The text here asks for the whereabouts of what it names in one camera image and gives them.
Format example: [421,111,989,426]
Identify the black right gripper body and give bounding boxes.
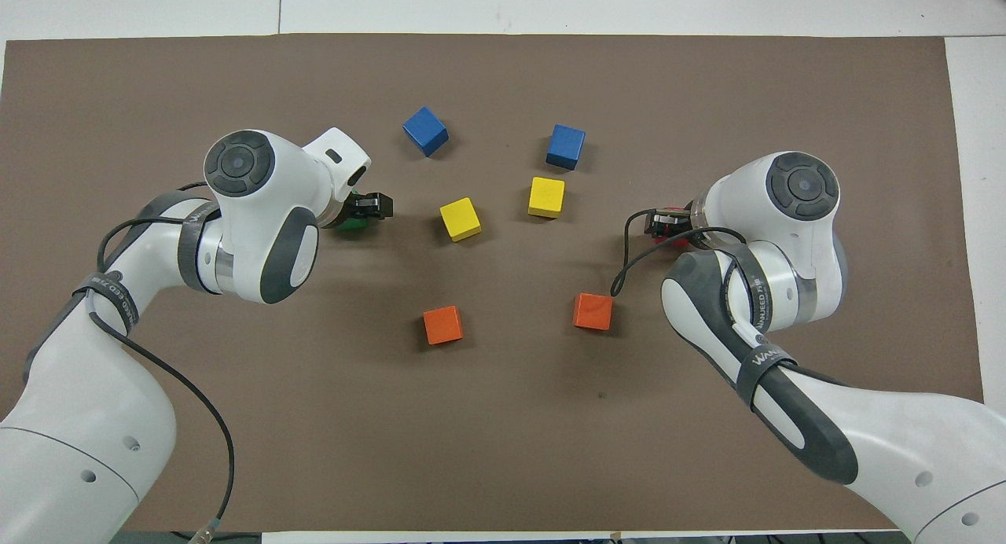
[664,202,700,233]

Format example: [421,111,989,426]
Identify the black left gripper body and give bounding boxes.
[318,200,357,230]

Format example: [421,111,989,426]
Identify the green wooden cube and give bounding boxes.
[330,187,372,233]

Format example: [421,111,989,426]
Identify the red wooden cube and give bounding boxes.
[656,222,696,250]

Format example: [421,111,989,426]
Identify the yellow wooden cube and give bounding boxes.
[439,197,483,243]
[528,177,566,219]

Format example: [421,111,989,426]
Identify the blue wooden cube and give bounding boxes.
[546,123,586,171]
[402,106,450,158]

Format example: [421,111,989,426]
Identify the orange wooden cube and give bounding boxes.
[573,292,614,332]
[423,305,464,346]

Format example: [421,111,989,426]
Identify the brown table mat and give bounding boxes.
[0,33,985,533]

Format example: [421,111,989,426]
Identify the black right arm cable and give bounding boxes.
[611,208,747,297]

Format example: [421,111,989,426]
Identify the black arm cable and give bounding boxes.
[86,181,237,544]
[611,208,747,297]

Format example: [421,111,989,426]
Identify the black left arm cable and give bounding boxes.
[86,181,237,544]

